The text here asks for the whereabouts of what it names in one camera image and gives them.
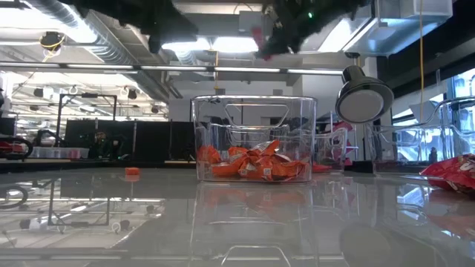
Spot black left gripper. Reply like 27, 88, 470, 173
122, 0, 200, 55

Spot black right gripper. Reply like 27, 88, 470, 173
259, 0, 335, 60

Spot clear plastic bin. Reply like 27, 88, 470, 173
370, 96, 475, 175
191, 95, 318, 183
313, 128, 350, 174

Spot red Skittles candy pack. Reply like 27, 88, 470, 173
419, 154, 475, 197

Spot ceiling light bar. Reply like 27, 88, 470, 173
0, 62, 344, 75

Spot black partition panel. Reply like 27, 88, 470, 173
63, 119, 197, 161

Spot clear storage container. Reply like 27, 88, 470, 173
29, 147, 90, 159

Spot ceiling cord reel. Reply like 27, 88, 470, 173
39, 31, 66, 62

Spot black metal frame stand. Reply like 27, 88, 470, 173
55, 93, 118, 149

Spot yellow hanging cord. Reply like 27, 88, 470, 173
419, 0, 425, 123

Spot black round cable loop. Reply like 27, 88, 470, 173
0, 135, 35, 161

